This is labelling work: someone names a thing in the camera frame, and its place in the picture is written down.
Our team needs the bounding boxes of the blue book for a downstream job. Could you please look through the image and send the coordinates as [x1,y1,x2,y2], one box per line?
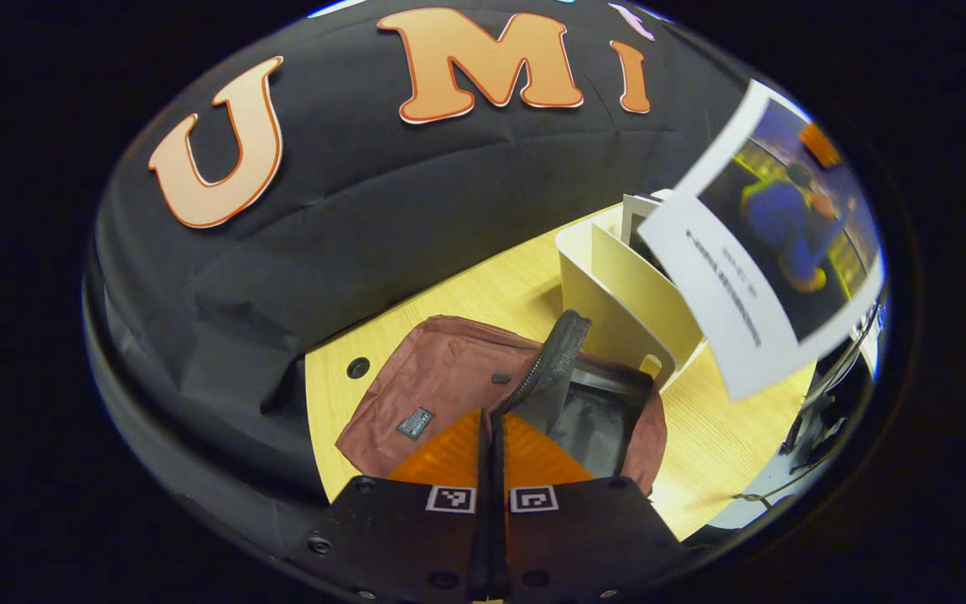
[638,80,885,402]

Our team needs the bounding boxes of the black cable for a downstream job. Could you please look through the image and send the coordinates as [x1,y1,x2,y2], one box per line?
[733,466,838,506]

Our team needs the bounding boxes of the maroon schoolbag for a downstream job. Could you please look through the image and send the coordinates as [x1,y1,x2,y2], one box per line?
[335,310,668,497]

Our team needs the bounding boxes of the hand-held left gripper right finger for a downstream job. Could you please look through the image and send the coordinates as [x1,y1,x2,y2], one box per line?
[491,411,692,603]

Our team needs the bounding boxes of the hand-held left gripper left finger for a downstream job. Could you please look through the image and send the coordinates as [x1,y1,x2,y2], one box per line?
[294,409,494,603]

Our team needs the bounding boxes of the black backdrop cloth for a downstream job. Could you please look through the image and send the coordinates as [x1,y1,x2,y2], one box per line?
[85,0,752,555]

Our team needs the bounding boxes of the grey and white book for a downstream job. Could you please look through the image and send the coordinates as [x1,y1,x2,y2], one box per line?
[621,193,677,278]

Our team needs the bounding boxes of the white bookshelf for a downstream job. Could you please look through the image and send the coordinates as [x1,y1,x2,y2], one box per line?
[555,197,706,391]

